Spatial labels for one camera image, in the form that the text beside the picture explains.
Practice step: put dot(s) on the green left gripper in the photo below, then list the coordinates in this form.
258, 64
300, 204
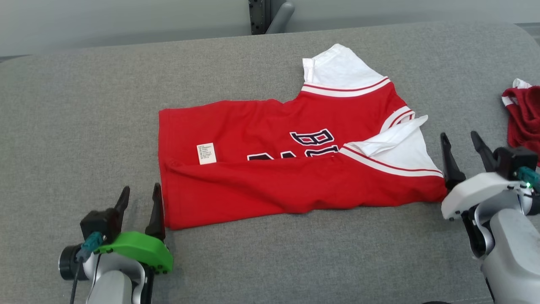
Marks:
139, 249

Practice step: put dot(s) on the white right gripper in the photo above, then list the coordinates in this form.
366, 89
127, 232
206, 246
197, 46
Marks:
476, 190

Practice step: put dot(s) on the red shorts with white stripe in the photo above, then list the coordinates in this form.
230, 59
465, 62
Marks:
525, 118

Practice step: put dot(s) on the red white basketball jersey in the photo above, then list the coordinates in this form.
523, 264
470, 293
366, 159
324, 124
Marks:
274, 190

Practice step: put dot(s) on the dark grey hinge plate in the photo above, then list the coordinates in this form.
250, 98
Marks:
258, 17

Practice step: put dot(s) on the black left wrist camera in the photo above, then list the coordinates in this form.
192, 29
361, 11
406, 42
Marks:
99, 223

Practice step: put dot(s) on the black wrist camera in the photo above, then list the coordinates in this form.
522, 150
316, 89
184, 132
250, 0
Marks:
99, 223
514, 160

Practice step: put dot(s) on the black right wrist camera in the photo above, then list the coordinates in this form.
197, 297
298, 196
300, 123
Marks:
514, 160

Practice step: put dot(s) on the grey partition base rail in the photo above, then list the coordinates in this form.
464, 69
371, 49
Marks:
532, 25

